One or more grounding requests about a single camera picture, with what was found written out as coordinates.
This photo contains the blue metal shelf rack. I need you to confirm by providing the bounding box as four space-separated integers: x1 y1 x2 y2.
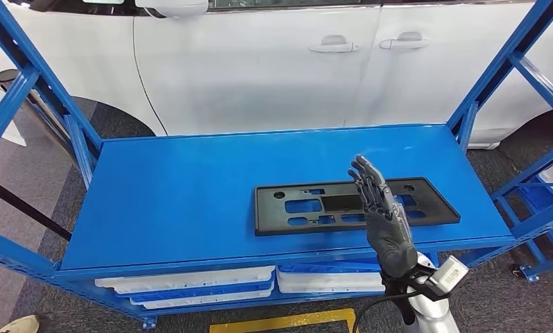
0 0 553 330

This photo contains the person's foot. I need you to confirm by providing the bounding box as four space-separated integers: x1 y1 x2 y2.
0 314 40 333

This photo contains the black plastic plate part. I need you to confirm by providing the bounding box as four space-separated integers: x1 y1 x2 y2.
254 176 461 237

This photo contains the grey metal stanchion post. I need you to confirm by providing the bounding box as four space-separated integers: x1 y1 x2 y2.
0 67 77 157

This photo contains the black barrier belt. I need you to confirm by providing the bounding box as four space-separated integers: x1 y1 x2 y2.
0 173 74 242

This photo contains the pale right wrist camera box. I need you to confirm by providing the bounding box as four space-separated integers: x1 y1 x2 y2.
429 255 470 295

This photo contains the blue plastic bin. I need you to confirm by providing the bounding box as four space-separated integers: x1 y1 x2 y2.
115 275 276 305
278 259 383 274

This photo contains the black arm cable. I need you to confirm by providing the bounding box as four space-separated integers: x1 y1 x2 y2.
352 291 424 333

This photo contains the blue metal rack with casters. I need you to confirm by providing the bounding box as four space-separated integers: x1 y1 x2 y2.
489 137 553 282

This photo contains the white car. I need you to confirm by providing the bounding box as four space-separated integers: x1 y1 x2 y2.
0 0 553 151

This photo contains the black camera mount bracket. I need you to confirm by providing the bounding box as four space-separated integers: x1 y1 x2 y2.
382 264 447 302

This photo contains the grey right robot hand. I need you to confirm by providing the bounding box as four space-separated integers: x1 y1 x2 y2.
347 155 418 279

